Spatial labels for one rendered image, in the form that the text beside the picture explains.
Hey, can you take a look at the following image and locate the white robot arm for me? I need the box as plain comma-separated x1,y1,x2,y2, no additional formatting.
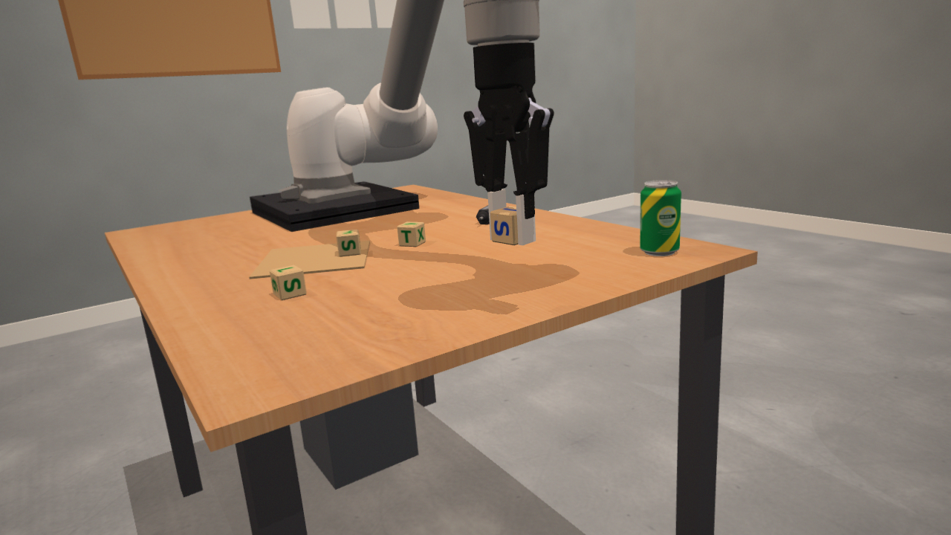
277,0,539,204

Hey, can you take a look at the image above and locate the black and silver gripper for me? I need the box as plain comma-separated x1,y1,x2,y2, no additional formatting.
464,42,554,245

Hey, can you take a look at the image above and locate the tan flat mat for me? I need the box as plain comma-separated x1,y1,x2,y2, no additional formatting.
249,241,370,279

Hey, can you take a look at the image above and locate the green and yellow drink can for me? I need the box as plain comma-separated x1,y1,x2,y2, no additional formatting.
640,181,681,256

